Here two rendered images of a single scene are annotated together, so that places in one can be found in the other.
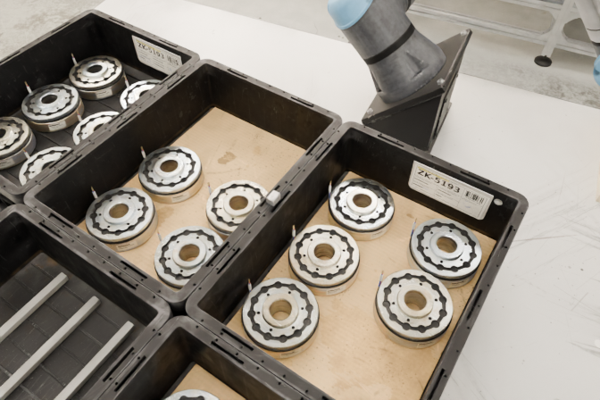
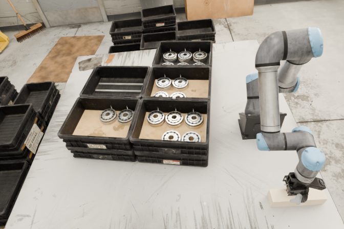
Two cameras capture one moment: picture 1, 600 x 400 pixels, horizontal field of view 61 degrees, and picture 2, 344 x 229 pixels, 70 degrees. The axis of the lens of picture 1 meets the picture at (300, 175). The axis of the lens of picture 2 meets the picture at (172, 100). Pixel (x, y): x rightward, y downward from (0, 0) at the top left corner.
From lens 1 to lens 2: 1.01 m
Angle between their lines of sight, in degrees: 46
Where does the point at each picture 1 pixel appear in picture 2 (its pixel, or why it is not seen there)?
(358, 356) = (155, 135)
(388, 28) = (252, 91)
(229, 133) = (201, 87)
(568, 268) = (228, 190)
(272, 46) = not seen: hidden behind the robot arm
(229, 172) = (189, 93)
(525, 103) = not seen: hidden behind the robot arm
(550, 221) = (244, 181)
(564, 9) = not seen: outside the picture
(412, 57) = (253, 104)
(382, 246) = (187, 129)
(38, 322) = (137, 87)
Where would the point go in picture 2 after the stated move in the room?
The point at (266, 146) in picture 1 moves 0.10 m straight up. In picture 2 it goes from (202, 95) to (202, 83)
